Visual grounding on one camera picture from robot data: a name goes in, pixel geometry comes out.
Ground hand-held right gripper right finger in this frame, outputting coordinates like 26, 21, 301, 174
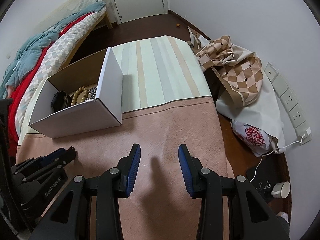
178, 144, 290, 240

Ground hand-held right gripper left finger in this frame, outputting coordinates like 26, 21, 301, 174
29, 144, 141, 240

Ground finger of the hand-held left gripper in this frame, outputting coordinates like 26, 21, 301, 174
15, 148, 67, 173
22, 147, 77, 180

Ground white cardboard box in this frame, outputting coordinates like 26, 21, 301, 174
28, 47, 123, 139

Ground black smartwatch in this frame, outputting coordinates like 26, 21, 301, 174
51, 92, 72, 113

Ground wooden bead bracelet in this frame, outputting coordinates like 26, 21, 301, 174
71, 86, 89, 105

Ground thick silver chain bracelet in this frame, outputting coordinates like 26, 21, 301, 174
86, 86, 98, 102

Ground pink and striped tablecloth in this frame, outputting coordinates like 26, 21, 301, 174
16, 35, 235, 240

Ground bed with red blanket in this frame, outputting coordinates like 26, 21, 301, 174
7, 11, 93, 145

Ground white red printed plastic bag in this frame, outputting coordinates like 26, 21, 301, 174
232, 120, 278, 157

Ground black pouch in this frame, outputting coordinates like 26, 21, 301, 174
246, 158, 278, 180

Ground small metal clips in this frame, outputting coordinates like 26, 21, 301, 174
257, 181, 273, 193

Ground white cup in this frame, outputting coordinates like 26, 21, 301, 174
271, 181, 291, 198

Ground brown checkered cloth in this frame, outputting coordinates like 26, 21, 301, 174
195, 35, 287, 152

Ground teal quilt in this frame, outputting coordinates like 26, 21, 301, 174
0, 1, 107, 99

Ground grey checkered bedsheet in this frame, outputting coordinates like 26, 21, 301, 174
15, 11, 107, 125

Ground white paper bag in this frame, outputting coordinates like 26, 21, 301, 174
187, 26, 212, 52

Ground white charger cable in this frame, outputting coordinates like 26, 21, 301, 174
250, 132, 308, 180

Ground white wall sockets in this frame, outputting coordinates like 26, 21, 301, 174
264, 62, 312, 143

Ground bed frame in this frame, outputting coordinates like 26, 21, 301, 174
96, 7, 113, 30

